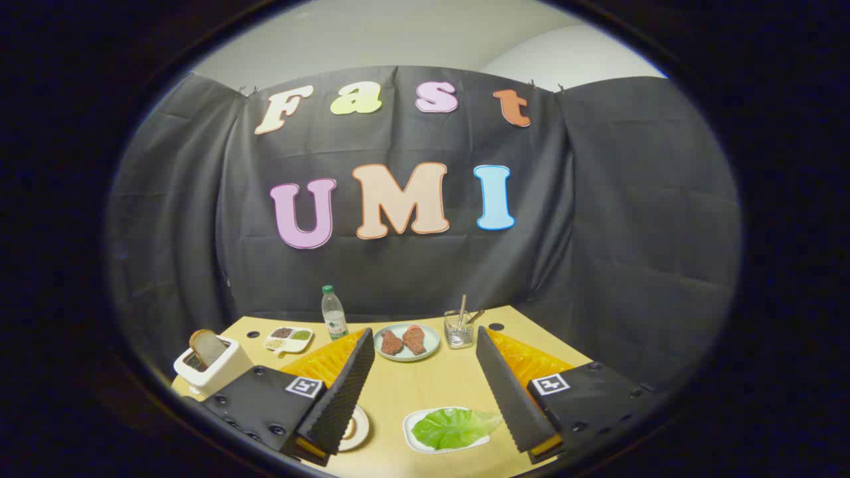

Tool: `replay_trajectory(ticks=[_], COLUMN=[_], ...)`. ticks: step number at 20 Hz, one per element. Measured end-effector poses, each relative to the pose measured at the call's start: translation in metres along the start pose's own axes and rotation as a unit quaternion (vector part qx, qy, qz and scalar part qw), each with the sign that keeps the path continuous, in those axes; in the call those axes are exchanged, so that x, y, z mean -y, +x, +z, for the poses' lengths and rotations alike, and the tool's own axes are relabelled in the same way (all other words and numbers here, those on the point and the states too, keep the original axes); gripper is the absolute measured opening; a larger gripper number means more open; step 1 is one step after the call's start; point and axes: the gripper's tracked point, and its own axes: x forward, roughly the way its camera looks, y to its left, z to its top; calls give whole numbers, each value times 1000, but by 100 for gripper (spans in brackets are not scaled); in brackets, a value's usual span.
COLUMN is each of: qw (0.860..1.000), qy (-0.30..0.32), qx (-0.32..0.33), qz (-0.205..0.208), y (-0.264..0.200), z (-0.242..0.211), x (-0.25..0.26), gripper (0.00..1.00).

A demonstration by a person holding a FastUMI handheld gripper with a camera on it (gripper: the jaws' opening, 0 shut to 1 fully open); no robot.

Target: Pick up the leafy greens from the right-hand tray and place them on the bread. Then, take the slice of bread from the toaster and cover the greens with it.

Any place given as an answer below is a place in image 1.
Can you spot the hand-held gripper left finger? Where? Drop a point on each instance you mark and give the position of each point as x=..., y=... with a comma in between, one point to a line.
x=345, y=385

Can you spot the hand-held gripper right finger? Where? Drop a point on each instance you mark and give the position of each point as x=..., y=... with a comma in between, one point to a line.
x=506, y=388

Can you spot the green lettuce leaf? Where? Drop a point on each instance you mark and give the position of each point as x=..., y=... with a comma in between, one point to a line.
x=451, y=428

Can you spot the white bread slice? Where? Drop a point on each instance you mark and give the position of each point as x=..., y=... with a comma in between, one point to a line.
x=208, y=347

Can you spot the beige round plate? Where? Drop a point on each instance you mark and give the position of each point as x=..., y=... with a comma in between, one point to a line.
x=362, y=428

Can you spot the brown meat piece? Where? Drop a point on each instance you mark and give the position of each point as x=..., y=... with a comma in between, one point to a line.
x=414, y=340
x=391, y=343

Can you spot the clear plastic water bottle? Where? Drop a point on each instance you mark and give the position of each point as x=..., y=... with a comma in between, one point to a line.
x=334, y=315

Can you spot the clear utensil holder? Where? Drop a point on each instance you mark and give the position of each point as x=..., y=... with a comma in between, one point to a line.
x=458, y=335

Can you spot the white divided snack dish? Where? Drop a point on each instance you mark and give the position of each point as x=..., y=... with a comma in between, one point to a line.
x=287, y=340

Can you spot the white rectangular plate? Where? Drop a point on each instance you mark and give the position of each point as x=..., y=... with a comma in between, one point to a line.
x=408, y=425

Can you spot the heap of dark beans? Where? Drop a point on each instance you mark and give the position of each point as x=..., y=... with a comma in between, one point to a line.
x=283, y=332

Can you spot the heap of pale beans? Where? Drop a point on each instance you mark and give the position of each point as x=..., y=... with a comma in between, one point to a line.
x=275, y=343

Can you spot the light blue round plate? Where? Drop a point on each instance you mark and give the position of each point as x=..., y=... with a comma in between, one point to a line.
x=431, y=340

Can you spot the white toaster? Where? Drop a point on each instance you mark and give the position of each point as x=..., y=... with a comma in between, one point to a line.
x=222, y=372

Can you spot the black backdrop cloth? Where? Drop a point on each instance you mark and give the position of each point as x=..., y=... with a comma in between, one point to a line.
x=597, y=232

